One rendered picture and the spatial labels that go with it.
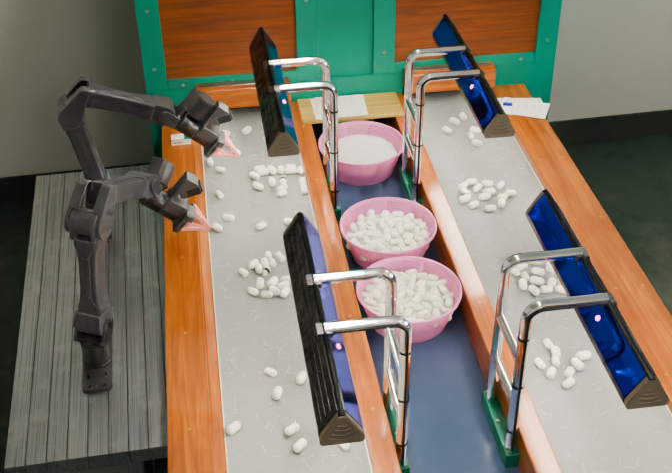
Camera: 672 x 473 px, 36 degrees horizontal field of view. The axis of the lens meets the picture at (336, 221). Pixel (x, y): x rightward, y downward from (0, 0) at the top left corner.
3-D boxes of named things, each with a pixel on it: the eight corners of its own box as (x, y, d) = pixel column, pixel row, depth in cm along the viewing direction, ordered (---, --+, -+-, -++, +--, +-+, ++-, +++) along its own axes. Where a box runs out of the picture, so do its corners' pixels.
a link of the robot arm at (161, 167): (151, 166, 270) (136, 143, 259) (181, 172, 267) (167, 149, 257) (136, 205, 265) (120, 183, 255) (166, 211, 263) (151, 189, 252)
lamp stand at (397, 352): (322, 491, 217) (317, 333, 191) (310, 422, 233) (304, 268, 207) (409, 480, 219) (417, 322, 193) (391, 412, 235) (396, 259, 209)
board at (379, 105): (302, 124, 325) (302, 121, 325) (297, 102, 337) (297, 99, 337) (404, 116, 329) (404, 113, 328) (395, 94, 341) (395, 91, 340)
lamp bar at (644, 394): (626, 411, 185) (632, 382, 181) (524, 216, 235) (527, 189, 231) (668, 406, 186) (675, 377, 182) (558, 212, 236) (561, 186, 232)
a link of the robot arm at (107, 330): (80, 307, 247) (68, 322, 242) (112, 314, 244) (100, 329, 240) (84, 327, 250) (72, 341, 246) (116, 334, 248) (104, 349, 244)
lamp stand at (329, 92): (276, 227, 295) (268, 90, 269) (269, 189, 311) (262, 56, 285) (341, 221, 297) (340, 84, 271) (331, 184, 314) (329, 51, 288)
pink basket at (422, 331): (365, 357, 250) (365, 328, 245) (348, 289, 272) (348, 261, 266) (471, 345, 253) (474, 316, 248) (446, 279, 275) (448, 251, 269)
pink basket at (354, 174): (368, 201, 305) (369, 175, 300) (301, 171, 319) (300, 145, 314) (420, 164, 322) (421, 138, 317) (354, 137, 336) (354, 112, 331)
